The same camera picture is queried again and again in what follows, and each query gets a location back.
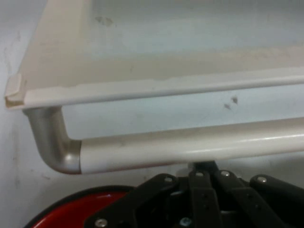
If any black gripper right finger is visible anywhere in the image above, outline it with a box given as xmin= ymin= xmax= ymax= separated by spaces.
xmin=204 ymin=161 xmax=304 ymax=228

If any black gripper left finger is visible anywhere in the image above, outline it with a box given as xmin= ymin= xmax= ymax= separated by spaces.
xmin=84 ymin=161 xmax=224 ymax=228

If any cream dish rack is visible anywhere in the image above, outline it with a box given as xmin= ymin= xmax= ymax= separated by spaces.
xmin=4 ymin=0 xmax=304 ymax=175

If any red bowl with black rim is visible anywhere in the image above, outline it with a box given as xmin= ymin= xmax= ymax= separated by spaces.
xmin=23 ymin=185 xmax=136 ymax=228

